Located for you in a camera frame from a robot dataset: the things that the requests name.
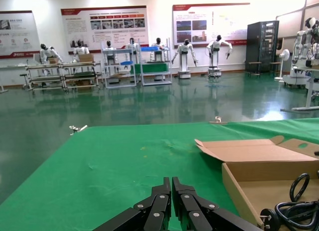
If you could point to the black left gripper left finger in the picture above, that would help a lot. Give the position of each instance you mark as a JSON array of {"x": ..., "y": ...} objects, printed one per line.
[{"x": 149, "y": 211}]

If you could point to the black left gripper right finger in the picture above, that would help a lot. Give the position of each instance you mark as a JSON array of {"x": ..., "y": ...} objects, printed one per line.
[{"x": 194, "y": 211}]

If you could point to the open cardboard box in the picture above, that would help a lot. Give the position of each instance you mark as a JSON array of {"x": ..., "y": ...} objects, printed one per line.
[{"x": 249, "y": 153}]

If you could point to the large closed cardboard box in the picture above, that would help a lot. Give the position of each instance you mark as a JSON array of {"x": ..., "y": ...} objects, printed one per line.
[{"x": 86, "y": 58}]

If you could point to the small cardboard box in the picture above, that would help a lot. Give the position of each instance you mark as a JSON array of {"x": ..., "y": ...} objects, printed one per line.
[{"x": 53, "y": 60}]

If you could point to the green table cloth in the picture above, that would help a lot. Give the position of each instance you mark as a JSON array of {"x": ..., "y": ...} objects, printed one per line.
[{"x": 112, "y": 161}]

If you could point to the white shelf rack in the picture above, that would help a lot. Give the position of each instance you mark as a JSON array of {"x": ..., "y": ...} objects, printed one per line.
[
  {"x": 119, "y": 76},
  {"x": 155, "y": 77}
]

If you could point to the green cloth on rack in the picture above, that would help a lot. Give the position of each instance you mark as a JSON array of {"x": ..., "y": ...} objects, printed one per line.
[{"x": 149, "y": 68}]

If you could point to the small blue plastic bin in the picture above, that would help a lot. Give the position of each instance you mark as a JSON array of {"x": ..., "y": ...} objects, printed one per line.
[{"x": 126, "y": 63}]

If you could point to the white black humanoid robot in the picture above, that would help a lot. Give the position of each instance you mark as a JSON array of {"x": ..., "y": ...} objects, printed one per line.
[
  {"x": 157, "y": 47},
  {"x": 132, "y": 47},
  {"x": 215, "y": 51},
  {"x": 109, "y": 50},
  {"x": 185, "y": 56},
  {"x": 301, "y": 49},
  {"x": 81, "y": 50},
  {"x": 47, "y": 54}
]

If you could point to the dark wooden stool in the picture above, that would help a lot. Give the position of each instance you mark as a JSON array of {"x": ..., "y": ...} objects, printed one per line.
[
  {"x": 275, "y": 64},
  {"x": 254, "y": 64}
]

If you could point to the long blue plastic bin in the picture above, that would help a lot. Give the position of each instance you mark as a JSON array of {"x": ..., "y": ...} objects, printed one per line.
[{"x": 149, "y": 49}]

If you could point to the black server cabinet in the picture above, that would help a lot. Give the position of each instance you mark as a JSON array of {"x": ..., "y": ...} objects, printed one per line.
[{"x": 259, "y": 46}]

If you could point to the white standing fan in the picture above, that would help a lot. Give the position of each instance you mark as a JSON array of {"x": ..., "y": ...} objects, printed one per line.
[{"x": 284, "y": 55}]

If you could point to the round grey stool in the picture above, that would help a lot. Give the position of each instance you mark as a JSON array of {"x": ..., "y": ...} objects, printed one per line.
[{"x": 24, "y": 75}]

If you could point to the white long table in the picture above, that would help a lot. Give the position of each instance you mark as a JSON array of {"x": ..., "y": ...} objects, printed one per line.
[{"x": 12, "y": 67}]

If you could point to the metal frame workbench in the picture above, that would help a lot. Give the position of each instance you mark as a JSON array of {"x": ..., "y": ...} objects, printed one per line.
[
  {"x": 79, "y": 77},
  {"x": 45, "y": 78}
]

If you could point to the white frame desk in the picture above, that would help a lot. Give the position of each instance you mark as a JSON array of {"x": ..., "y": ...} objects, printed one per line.
[{"x": 309, "y": 91}]

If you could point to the red white wall poster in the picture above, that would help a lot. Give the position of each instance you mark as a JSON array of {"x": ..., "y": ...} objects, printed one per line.
[
  {"x": 17, "y": 34},
  {"x": 209, "y": 21},
  {"x": 104, "y": 29}
]

